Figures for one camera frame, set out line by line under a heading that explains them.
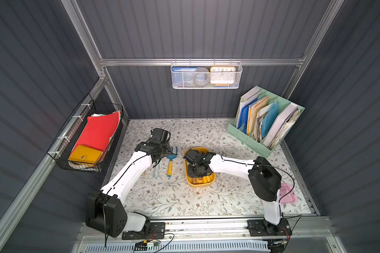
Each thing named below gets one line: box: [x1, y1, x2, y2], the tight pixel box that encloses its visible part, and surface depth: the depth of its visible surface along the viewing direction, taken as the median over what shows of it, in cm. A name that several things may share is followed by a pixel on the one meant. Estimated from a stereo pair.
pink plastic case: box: [279, 182, 299, 204], surface depth 84 cm
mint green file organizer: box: [226, 85, 306, 159], surface depth 98 cm
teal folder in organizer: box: [261, 100, 280, 140], surface depth 93 cm
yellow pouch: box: [68, 144, 104, 164], surface depth 67 cm
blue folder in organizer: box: [237, 98, 259, 135], surface depth 102 cm
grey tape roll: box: [193, 66, 211, 86], surface depth 89 cm
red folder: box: [73, 111, 120, 152], surface depth 75 cm
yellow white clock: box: [210, 65, 237, 87], surface depth 90 cm
